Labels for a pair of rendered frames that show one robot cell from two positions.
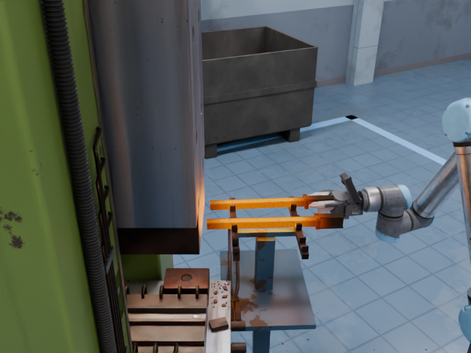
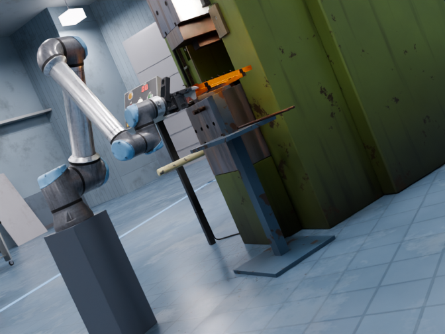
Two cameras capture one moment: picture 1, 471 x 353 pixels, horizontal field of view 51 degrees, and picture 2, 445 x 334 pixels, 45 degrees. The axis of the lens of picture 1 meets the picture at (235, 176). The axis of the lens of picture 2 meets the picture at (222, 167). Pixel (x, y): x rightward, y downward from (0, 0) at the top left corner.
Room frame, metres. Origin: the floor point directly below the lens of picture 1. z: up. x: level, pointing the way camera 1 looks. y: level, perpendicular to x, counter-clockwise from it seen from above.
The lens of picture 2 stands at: (3.73, -1.37, 0.78)
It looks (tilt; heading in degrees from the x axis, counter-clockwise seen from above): 5 degrees down; 154
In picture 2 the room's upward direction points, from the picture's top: 23 degrees counter-clockwise
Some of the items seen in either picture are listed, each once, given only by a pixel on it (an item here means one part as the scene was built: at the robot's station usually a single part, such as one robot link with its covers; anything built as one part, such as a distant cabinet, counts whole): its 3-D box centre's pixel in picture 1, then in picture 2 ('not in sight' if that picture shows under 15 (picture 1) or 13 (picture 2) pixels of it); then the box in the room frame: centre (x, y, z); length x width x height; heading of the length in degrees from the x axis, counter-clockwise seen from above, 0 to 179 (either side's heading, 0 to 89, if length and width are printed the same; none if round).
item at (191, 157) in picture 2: not in sight; (187, 159); (0.53, -0.02, 0.62); 0.44 x 0.05 x 0.05; 90
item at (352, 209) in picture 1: (347, 203); (171, 103); (1.53, -0.40, 0.93); 0.12 x 0.08 x 0.09; 99
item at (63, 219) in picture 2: not in sight; (70, 213); (1.17, -0.94, 0.65); 0.19 x 0.19 x 0.10
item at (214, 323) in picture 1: (218, 323); not in sight; (0.94, 0.04, 0.92); 0.04 x 0.03 x 0.01; 109
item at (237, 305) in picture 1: (233, 262); (257, 120); (1.48, 0.00, 0.69); 0.60 x 0.04 x 0.01; 1
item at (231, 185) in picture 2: not in sight; (279, 189); (0.93, 0.29, 0.23); 0.56 x 0.38 x 0.47; 90
